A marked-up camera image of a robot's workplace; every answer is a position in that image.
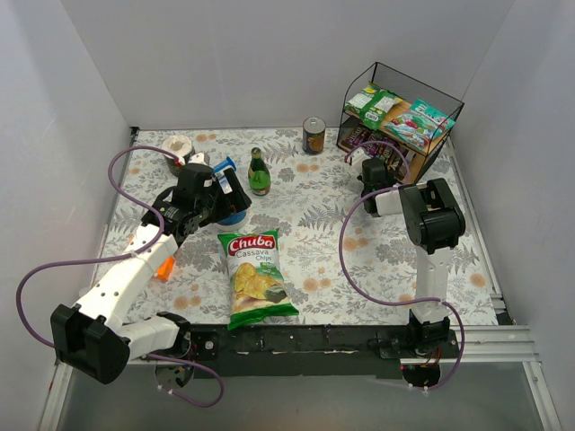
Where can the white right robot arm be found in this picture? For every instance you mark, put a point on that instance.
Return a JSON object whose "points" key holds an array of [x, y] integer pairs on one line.
{"points": [[434, 223]]}

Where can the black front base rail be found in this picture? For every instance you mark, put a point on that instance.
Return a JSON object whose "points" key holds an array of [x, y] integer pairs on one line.
{"points": [[311, 350]]}

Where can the orange smiley snack box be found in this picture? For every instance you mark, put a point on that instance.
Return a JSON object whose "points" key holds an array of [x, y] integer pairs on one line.
{"points": [[164, 272]]}

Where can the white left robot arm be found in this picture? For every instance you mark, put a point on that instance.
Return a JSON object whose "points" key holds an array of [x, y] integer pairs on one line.
{"points": [[92, 336]]}

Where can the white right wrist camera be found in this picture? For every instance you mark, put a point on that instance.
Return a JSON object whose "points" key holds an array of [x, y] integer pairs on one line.
{"points": [[356, 157]]}

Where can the dark tin can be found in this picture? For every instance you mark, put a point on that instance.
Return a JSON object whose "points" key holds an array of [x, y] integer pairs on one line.
{"points": [[313, 135]]}

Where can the purple m&m bag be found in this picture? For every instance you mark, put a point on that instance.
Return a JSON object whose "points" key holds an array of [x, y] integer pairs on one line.
{"points": [[398, 164], [388, 152], [376, 144], [356, 137]]}

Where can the black wire wooden shelf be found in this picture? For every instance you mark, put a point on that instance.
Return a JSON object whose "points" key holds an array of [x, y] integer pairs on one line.
{"points": [[410, 90]]}

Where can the green candy bag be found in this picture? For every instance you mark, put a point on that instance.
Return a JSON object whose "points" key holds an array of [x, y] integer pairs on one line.
{"points": [[371, 105]]}

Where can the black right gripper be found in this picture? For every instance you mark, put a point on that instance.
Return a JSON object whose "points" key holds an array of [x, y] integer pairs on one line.
{"points": [[369, 185]]}

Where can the green Chuba chips bag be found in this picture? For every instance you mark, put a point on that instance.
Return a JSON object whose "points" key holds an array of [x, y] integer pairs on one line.
{"points": [[257, 283]]}

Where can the teal Fox's candy bag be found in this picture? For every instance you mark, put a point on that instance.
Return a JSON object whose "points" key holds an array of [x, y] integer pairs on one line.
{"points": [[420, 124]]}

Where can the purple M&M bag front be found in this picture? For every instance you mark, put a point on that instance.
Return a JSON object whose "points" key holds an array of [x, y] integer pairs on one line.
{"points": [[356, 137]]}

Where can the blue cookie packet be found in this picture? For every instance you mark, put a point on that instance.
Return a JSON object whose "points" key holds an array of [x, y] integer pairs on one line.
{"points": [[220, 173]]}

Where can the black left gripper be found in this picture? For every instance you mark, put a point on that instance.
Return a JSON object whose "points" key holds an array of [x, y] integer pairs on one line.
{"points": [[234, 200]]}

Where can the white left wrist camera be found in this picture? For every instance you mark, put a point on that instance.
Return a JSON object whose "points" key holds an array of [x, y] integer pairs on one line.
{"points": [[197, 158]]}

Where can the green glass bottle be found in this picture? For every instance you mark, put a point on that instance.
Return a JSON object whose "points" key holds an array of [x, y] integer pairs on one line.
{"points": [[258, 174]]}

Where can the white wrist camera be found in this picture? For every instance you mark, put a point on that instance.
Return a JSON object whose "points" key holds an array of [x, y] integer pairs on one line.
{"points": [[197, 158], [356, 157]]}

